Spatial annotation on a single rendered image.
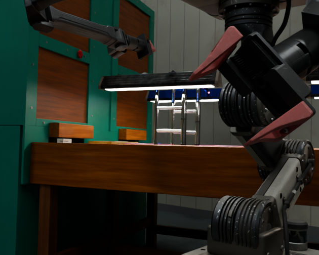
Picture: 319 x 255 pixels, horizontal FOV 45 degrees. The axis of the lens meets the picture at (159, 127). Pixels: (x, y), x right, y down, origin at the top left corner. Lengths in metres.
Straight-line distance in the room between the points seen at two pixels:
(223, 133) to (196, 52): 0.96
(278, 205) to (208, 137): 3.20
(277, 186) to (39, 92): 1.26
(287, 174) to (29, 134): 1.19
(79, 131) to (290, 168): 1.25
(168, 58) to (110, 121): 2.24
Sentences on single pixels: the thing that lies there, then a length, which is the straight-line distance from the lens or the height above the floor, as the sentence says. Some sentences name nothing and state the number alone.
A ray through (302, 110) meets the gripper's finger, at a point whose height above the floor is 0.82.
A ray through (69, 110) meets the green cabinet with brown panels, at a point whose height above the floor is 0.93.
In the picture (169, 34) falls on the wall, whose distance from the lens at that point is 4.60.
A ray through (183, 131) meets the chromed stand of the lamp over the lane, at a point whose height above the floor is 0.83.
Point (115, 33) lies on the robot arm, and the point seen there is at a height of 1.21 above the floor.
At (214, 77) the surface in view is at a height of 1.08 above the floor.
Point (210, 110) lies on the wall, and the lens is 4.12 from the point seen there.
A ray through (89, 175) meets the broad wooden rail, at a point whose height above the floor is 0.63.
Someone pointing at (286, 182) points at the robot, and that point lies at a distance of 0.99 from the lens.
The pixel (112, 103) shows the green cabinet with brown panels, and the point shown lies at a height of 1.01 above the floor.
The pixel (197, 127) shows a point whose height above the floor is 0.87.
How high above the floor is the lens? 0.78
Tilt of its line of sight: 2 degrees up
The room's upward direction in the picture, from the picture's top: 1 degrees clockwise
